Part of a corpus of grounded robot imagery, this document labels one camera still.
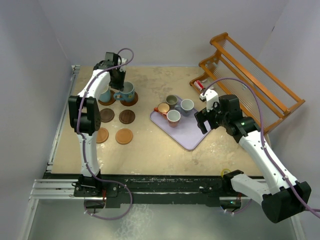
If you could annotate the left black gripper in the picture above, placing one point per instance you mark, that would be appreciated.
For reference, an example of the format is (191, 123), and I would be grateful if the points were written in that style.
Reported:
(119, 86)

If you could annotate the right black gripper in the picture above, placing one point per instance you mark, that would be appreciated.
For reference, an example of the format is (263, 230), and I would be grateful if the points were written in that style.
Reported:
(203, 115)

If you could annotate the blue cup with pattern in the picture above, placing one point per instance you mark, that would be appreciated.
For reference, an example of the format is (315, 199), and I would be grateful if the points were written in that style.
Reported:
(127, 94)

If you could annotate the large light blue cup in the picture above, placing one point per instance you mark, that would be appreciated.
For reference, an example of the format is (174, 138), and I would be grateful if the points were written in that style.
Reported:
(105, 96)

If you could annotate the reddish wooden coaster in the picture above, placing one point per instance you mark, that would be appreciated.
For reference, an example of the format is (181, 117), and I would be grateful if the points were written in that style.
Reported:
(131, 103)
(112, 100)

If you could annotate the grey blue cup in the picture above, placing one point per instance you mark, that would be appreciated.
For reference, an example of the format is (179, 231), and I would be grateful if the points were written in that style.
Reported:
(185, 107)

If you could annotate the dark walnut coaster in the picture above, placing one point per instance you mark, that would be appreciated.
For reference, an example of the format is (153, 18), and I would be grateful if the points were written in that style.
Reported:
(127, 116)
(107, 115)

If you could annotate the pink red cup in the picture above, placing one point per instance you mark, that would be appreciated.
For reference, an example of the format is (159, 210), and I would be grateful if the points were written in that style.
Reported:
(173, 117)

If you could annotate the grey green cup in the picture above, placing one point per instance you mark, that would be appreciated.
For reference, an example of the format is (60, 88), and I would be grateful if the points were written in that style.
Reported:
(171, 100)

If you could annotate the light orange wooden coaster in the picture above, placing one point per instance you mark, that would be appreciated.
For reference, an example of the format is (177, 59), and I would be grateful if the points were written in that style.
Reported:
(102, 135)
(124, 136)

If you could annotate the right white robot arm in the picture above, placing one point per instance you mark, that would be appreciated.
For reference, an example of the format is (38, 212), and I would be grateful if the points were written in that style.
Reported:
(282, 195)

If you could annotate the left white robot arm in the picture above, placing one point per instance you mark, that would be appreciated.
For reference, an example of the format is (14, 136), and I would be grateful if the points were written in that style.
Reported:
(84, 113)

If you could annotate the orange copper cup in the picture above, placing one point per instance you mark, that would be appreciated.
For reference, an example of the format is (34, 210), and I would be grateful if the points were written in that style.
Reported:
(163, 108)

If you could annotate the lilac serving tray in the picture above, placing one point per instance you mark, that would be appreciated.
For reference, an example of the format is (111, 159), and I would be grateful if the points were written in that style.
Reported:
(187, 133)

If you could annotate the red white small box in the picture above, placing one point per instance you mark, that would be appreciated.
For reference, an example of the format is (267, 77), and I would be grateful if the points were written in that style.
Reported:
(199, 85)

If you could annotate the orange wooden rack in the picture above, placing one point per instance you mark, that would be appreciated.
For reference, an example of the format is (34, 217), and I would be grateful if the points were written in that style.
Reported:
(261, 93)

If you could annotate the yellow tape roll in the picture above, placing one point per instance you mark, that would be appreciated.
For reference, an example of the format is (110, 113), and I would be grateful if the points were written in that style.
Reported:
(225, 171)

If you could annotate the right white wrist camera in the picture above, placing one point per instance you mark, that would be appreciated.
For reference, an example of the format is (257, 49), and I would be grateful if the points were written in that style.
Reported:
(209, 96)

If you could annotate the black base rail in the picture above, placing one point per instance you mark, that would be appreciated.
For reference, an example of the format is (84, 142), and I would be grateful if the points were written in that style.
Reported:
(118, 189)

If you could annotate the aluminium frame profile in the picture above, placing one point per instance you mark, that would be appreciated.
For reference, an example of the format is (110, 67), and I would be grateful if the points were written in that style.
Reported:
(52, 189)

